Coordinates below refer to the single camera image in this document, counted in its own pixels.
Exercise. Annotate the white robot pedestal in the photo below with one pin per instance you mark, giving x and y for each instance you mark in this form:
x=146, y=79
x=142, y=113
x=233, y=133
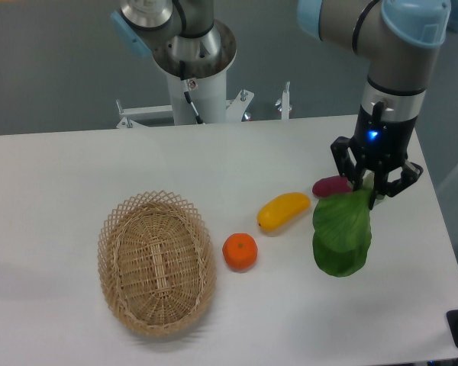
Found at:
x=196, y=74

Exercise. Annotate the purple sweet potato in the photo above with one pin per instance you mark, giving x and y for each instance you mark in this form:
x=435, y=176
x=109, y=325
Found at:
x=326, y=187

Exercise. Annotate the white metal base frame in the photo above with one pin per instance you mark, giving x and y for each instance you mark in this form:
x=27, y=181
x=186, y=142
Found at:
x=236, y=110

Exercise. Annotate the woven wicker basket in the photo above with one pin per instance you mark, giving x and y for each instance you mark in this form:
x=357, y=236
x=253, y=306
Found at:
x=156, y=263

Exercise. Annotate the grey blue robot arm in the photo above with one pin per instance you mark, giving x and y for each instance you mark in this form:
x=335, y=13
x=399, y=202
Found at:
x=401, y=40

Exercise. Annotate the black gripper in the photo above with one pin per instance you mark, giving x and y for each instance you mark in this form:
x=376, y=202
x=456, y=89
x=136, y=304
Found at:
x=381, y=147

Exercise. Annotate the green leafy vegetable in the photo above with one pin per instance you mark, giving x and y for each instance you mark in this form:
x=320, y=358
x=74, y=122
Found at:
x=342, y=231

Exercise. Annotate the orange tangerine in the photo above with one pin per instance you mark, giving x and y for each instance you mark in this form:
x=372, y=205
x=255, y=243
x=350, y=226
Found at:
x=240, y=251

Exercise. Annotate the yellow mango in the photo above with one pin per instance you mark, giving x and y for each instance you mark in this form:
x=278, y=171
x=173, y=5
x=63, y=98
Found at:
x=280, y=210

